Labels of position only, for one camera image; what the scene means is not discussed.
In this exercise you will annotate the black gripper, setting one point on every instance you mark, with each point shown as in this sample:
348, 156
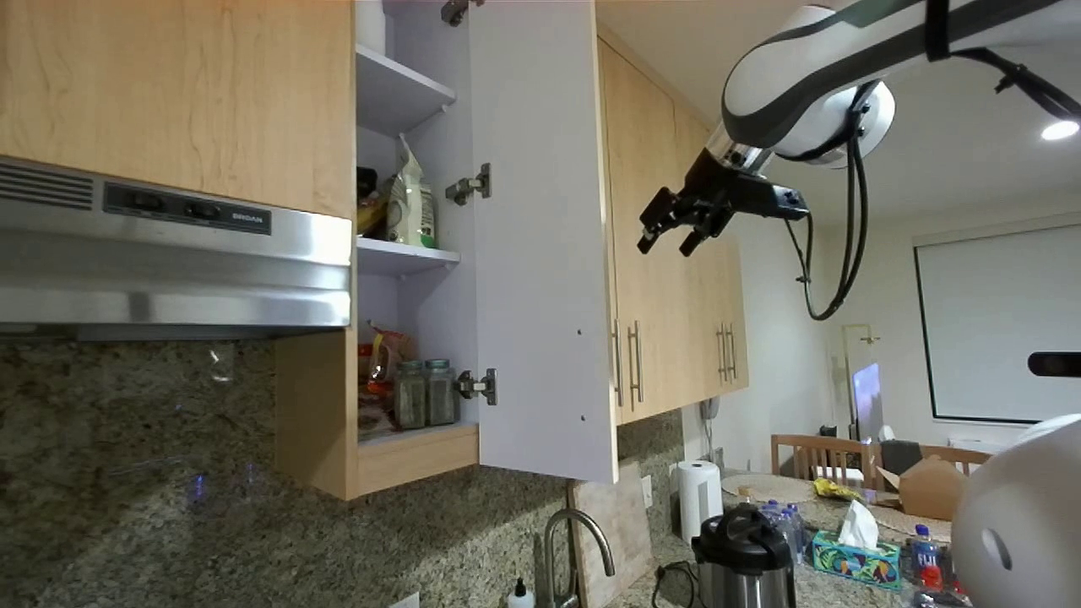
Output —
719, 190

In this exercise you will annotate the wood cabinet door white inside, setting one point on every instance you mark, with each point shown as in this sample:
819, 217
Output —
540, 223

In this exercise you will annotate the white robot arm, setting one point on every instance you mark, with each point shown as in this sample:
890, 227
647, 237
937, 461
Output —
810, 70

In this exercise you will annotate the light wood cabinet door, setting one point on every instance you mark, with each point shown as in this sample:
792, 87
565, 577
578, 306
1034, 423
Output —
741, 316
616, 247
170, 90
658, 260
706, 316

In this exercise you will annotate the metal cabinet door hinge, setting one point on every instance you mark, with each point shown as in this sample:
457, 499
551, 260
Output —
469, 186
474, 387
457, 10

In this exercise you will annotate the white cabinet shelf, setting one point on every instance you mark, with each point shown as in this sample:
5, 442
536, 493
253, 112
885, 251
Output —
398, 254
394, 90

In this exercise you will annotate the open wood cabinet body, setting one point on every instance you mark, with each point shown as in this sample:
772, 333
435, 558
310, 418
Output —
415, 461

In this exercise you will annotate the wooden dining chair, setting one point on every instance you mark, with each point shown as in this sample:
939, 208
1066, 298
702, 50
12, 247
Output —
821, 453
956, 457

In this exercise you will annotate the clear food bag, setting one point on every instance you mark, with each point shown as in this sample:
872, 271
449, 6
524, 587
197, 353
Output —
408, 203

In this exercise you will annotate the white paper towel roll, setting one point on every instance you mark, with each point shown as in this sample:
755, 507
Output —
697, 502

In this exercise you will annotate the glass spice jar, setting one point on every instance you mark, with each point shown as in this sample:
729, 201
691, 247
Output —
439, 395
408, 397

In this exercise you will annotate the yellow banana bunch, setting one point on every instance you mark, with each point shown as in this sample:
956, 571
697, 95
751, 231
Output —
835, 493

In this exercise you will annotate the metal gooseneck faucet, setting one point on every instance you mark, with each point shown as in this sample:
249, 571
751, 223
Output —
574, 523

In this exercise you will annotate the dark food package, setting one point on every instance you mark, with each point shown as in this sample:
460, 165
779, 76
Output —
368, 198

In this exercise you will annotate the clear water bottle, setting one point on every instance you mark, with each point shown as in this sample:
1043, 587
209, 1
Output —
792, 529
916, 555

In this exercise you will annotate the red food package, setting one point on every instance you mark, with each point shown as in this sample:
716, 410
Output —
375, 365

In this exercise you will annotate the white projector screen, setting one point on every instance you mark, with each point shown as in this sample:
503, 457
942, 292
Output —
1001, 327

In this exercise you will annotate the brown cardboard box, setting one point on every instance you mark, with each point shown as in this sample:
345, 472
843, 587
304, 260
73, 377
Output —
929, 487

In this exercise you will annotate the teal tissue box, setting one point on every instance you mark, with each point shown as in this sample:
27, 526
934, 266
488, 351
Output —
855, 558

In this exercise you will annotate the round ceiling light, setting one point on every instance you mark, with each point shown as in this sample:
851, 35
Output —
1059, 131

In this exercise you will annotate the small soap bottle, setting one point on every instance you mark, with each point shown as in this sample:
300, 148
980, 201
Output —
519, 593

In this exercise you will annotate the stainless steel range hood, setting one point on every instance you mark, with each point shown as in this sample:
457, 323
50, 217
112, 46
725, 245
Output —
170, 266

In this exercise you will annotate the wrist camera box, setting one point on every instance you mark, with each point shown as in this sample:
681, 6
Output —
785, 201

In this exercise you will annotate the black stereo camera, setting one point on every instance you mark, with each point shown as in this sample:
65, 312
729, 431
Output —
1054, 362

